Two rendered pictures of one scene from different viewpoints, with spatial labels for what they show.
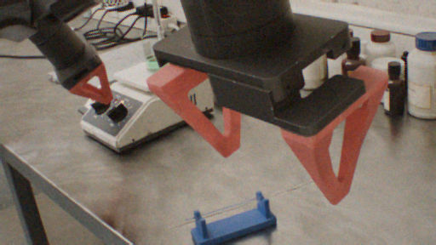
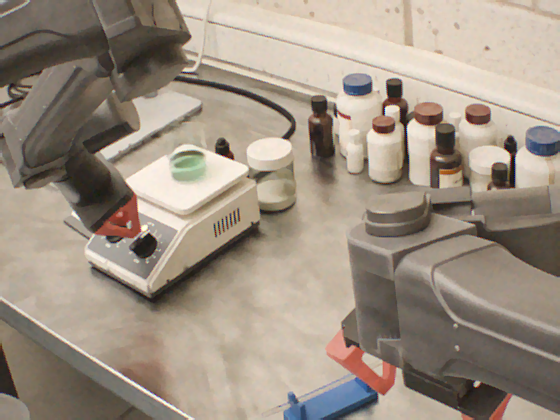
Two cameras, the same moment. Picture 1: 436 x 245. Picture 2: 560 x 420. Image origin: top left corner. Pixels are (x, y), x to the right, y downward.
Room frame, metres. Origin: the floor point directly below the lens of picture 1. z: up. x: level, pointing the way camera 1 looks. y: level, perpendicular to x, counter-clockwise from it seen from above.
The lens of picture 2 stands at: (-0.22, 0.15, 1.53)
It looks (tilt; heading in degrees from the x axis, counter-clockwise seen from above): 33 degrees down; 351
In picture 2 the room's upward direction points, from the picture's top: 6 degrees counter-clockwise
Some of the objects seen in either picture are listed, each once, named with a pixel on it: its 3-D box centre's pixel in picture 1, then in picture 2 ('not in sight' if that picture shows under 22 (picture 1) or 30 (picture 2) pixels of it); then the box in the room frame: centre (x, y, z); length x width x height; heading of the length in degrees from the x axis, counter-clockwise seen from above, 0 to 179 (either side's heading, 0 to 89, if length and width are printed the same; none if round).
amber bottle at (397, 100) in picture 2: not in sight; (395, 111); (1.10, -0.24, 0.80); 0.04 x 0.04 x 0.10
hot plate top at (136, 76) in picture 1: (157, 71); (185, 177); (0.96, 0.08, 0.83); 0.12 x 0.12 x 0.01; 37
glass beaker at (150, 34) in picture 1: (159, 48); (188, 149); (0.96, 0.07, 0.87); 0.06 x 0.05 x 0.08; 79
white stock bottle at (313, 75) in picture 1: (310, 64); (385, 148); (1.01, -0.19, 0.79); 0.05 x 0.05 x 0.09
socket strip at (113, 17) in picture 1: (130, 15); not in sight; (1.69, 0.20, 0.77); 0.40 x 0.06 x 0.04; 37
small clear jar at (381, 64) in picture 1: (387, 80); (489, 177); (0.91, -0.31, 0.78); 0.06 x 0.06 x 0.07
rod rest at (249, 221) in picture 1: (232, 218); (330, 395); (0.59, -0.01, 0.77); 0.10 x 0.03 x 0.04; 108
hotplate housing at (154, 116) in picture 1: (150, 100); (175, 216); (0.94, 0.10, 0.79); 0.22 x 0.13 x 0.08; 127
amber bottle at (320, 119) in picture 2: not in sight; (320, 125); (1.10, -0.12, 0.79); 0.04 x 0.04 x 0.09
